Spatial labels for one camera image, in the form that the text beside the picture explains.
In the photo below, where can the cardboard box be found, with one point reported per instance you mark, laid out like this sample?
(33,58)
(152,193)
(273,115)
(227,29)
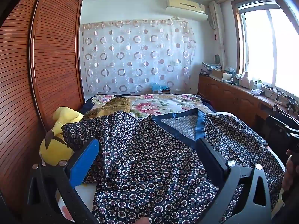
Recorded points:
(219,74)

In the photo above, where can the person's right hand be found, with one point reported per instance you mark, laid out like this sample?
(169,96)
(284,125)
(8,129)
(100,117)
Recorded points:
(291,172)

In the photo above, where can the white window drape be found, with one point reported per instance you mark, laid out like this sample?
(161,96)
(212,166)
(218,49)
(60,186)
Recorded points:
(216,28)

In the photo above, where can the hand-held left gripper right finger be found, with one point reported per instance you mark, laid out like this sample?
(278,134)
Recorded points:
(208,154)

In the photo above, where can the window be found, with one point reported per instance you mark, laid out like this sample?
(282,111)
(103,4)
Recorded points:
(268,46)

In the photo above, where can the person's left hand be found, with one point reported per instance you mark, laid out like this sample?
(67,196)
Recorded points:
(141,221)

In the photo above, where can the white pouch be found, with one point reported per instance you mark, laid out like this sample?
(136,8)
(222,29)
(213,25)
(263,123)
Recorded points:
(256,92)

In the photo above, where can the blue tissue pack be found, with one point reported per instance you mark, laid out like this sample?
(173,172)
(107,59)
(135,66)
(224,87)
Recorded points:
(160,88)

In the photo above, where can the gold patterned pillow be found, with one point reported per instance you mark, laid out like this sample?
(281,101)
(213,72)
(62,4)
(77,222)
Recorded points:
(112,105)

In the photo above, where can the stack of folded cloths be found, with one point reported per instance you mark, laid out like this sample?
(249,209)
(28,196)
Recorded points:
(210,67)

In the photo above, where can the pink bottle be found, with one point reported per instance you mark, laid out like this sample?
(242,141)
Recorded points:
(244,81)

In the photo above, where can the wooden side cabinet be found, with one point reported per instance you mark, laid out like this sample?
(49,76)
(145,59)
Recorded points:
(233,98)

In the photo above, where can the yellow plush toy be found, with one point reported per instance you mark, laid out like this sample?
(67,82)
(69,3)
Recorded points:
(56,149)

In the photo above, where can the floral bed blanket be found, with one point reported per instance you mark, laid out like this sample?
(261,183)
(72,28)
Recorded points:
(144,105)

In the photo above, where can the circle patterned wall curtain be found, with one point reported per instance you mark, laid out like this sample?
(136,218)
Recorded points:
(140,58)

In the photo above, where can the navy patterned silk shirt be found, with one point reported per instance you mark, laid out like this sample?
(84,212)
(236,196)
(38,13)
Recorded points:
(151,168)

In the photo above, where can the wooden slatted wardrobe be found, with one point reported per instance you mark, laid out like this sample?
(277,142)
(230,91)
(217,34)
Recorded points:
(53,51)

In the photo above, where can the grey oval ornament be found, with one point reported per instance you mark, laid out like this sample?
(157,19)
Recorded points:
(217,59)

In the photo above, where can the white air conditioner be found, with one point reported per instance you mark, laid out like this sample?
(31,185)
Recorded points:
(184,4)

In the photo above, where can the white flower print blanket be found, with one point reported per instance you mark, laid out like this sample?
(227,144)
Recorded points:
(278,156)

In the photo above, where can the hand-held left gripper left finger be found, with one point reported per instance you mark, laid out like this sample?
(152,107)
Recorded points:
(85,161)

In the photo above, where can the green capped bottle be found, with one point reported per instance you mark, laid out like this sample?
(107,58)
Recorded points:
(259,85)

